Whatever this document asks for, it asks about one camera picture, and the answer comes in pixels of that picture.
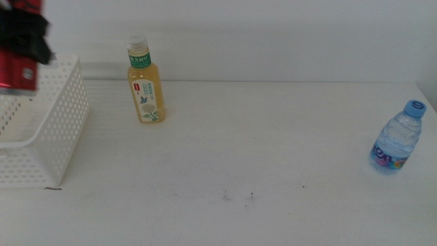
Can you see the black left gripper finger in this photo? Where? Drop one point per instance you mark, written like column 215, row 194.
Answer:
column 24, row 34

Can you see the red drink can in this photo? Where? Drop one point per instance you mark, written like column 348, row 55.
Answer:
column 17, row 73

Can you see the yellow tea bottle white cap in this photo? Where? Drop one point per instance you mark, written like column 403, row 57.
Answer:
column 147, row 89

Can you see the clear water bottle blue cap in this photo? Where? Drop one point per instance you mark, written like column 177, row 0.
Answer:
column 399, row 136

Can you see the white perforated plastic basket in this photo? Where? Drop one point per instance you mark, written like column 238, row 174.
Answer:
column 61, row 136

